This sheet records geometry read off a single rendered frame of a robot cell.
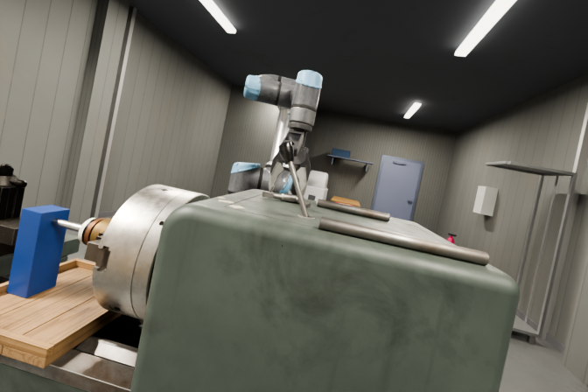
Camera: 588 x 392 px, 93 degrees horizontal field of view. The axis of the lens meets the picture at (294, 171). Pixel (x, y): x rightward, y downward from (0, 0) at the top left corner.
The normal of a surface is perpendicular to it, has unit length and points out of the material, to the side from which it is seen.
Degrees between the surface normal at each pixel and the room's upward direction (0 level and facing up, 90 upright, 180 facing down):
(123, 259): 81
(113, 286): 103
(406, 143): 90
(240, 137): 90
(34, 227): 90
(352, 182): 90
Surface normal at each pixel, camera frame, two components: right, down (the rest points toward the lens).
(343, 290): -0.11, 0.00
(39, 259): 0.97, 0.20
